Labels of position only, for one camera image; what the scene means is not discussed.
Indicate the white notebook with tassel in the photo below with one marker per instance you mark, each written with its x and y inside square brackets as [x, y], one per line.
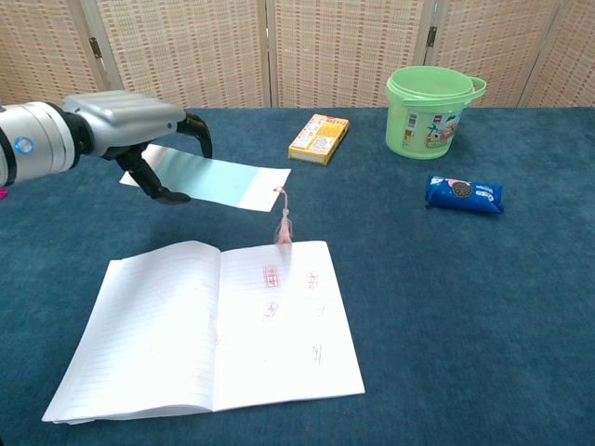
[279, 334]

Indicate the woven bamboo folding screen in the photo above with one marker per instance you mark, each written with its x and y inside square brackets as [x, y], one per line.
[186, 46]

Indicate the blue felt table cover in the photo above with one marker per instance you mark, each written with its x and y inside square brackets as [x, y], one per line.
[418, 302]

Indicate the green plastic bucket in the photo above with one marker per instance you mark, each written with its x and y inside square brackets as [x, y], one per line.
[418, 135]

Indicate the blue white tasselled bookmark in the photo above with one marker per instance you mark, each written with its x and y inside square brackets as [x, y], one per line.
[223, 183]

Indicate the blue cookie packet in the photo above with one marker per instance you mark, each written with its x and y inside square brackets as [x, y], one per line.
[465, 192]

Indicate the yellow cardboard box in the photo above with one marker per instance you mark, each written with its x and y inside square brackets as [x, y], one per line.
[318, 139]

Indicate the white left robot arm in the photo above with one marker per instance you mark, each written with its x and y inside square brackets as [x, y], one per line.
[42, 144]

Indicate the dark metal screen hinge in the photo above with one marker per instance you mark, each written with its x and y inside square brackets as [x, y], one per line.
[95, 47]
[432, 36]

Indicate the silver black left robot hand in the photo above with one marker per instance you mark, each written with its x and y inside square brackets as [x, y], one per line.
[125, 116]

